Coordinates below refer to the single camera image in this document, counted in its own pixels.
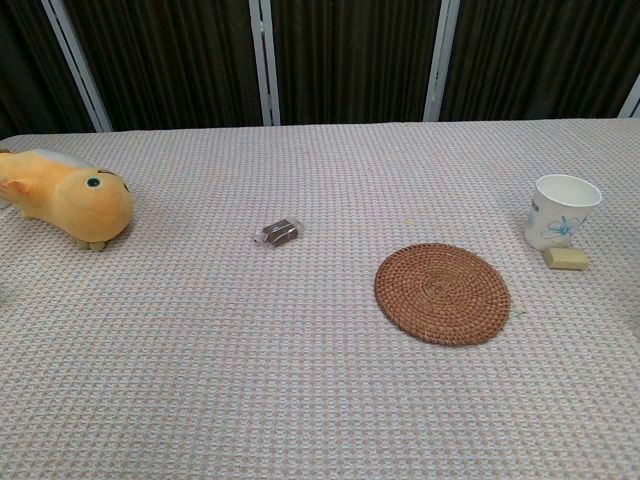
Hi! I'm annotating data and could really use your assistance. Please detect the round woven rattan coaster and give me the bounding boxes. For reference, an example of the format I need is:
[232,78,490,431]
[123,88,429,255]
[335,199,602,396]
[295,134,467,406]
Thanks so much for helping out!
[374,242,512,347]

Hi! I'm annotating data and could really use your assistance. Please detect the white paper cup blue flower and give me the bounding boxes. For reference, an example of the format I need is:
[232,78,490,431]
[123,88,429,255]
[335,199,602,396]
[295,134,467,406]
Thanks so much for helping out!
[523,174,603,251]

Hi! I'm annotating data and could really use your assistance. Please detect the white screen frame post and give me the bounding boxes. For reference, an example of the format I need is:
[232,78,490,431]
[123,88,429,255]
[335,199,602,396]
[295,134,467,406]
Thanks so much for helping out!
[40,0,113,133]
[618,74,640,119]
[248,0,282,127]
[422,0,461,122]

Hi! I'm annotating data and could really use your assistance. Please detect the dark pleated curtain panel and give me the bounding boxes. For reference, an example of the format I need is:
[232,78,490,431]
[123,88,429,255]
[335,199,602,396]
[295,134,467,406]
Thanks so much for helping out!
[270,0,443,126]
[60,0,265,132]
[0,0,96,141]
[439,0,640,121]

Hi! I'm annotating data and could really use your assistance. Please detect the yellow plush fish toy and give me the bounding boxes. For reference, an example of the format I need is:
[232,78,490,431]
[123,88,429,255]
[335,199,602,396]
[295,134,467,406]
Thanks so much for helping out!
[0,148,136,252]

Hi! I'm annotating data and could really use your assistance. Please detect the wrapped brown chocolate snack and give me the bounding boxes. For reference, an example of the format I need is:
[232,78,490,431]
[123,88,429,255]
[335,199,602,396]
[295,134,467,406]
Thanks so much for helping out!
[253,218,304,248]

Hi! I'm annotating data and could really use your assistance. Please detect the beige waffle-weave tablecloth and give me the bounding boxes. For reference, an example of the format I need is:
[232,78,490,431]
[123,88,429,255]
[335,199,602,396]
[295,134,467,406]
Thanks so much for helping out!
[0,117,640,480]

